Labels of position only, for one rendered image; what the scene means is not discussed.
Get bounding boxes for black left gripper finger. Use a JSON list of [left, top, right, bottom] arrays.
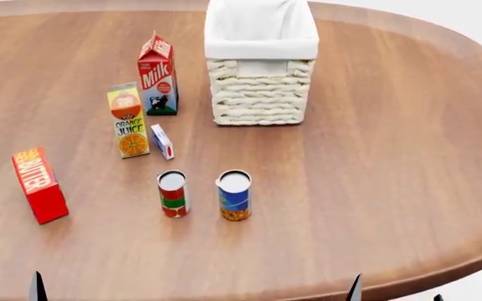
[[28, 271, 49, 301]]

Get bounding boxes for blue alphabet soup can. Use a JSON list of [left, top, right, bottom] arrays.
[[215, 169, 253, 222]]

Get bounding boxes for red tomato soup can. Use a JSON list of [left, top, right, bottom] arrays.
[[156, 169, 191, 219]]

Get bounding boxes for white woven basket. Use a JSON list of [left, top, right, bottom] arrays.
[[206, 58, 315, 127]]

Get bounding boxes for white fabric basket liner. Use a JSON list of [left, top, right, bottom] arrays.
[[203, 0, 320, 78]]

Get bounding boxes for red butter box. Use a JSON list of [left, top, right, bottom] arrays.
[[11, 146, 70, 226]]

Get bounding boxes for orange juice carton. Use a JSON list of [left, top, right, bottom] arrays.
[[106, 81, 151, 161]]

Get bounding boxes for small blue white box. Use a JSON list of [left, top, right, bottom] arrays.
[[150, 123, 176, 161]]

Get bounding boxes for red milk carton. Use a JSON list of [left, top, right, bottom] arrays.
[[136, 30, 180, 116]]

